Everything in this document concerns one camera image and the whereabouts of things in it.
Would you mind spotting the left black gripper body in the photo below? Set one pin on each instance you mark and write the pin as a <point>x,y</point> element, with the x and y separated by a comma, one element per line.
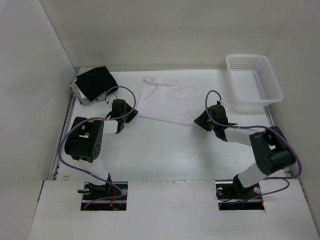
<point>123,118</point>

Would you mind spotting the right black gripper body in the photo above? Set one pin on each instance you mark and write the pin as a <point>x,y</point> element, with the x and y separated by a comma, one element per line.
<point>215,126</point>

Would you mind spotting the white tank top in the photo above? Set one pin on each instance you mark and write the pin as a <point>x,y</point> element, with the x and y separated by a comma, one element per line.
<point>177,102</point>

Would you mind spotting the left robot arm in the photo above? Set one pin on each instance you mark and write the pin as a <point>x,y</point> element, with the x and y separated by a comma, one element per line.
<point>84,142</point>

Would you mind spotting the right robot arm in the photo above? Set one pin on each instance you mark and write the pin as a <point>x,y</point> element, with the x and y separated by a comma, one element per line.
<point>270,149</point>

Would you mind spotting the folded black tank top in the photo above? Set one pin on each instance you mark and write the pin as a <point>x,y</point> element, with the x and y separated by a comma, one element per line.
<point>95,82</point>

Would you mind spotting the white plastic basket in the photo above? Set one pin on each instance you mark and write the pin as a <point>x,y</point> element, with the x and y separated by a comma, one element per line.
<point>253,81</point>

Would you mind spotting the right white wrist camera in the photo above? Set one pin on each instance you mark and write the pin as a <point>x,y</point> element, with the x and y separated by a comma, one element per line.
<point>219,102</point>

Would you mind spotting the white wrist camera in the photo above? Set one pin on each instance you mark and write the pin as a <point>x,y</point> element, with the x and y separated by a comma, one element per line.
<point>219,102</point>
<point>110,98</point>

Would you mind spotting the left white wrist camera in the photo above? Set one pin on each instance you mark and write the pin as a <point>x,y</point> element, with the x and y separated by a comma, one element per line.
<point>110,98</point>

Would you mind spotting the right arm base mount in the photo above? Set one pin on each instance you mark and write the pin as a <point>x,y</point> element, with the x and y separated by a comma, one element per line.
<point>230,199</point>

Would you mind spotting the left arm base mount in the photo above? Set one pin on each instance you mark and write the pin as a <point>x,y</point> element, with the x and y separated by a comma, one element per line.
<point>98,197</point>

